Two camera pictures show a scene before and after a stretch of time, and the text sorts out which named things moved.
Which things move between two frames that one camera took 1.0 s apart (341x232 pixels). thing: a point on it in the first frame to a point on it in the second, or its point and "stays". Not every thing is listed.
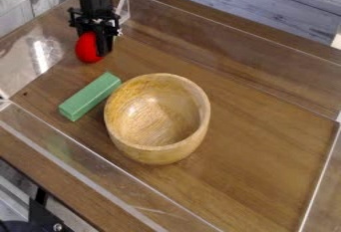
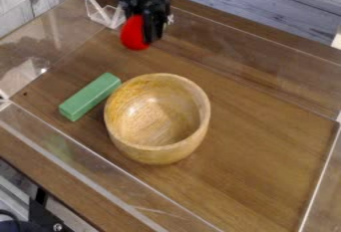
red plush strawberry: (86, 47) to (132, 32)
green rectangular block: (88, 96) stays
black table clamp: (43, 221) stays
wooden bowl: (156, 114) stays
